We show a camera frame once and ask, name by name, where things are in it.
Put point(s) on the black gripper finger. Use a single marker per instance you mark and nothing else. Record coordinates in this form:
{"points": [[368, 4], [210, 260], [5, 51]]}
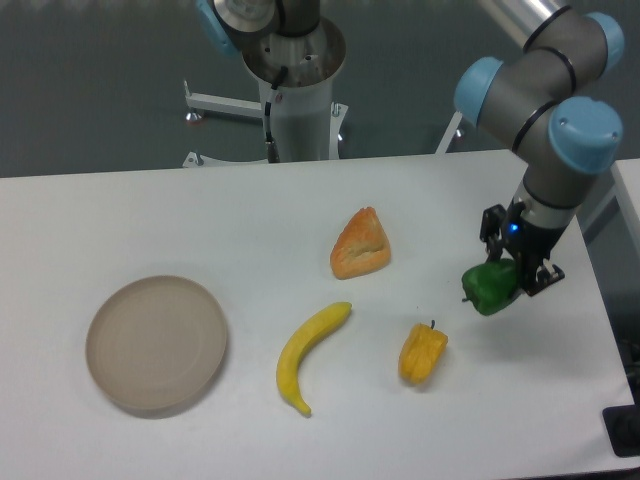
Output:
{"points": [[536, 276], [491, 231]]}

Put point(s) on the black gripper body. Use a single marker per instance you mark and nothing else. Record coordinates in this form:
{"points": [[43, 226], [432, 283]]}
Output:
{"points": [[531, 230]]}

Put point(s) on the green bell pepper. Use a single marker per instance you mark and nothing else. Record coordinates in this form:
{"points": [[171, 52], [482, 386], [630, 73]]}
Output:
{"points": [[491, 286]]}

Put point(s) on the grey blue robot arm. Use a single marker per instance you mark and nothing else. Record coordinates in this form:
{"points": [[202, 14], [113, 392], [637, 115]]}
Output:
{"points": [[533, 107]]}

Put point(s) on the yellow bell pepper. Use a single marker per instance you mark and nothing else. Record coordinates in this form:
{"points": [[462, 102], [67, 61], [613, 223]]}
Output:
{"points": [[421, 352]]}

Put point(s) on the white side table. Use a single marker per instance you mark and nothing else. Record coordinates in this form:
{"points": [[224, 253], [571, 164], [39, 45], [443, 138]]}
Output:
{"points": [[626, 174]]}

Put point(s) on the orange pastry bread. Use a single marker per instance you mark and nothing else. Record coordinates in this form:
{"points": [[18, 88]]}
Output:
{"points": [[362, 247]]}

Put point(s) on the black device at table edge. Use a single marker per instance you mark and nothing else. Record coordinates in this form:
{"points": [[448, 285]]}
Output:
{"points": [[622, 425]]}

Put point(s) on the yellow banana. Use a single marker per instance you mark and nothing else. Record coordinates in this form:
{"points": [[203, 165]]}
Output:
{"points": [[307, 336]]}

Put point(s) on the beige round plate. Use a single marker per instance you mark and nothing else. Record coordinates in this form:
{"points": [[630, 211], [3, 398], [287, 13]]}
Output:
{"points": [[156, 345]]}

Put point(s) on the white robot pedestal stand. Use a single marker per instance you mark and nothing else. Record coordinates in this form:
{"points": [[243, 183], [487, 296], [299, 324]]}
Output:
{"points": [[300, 119]]}

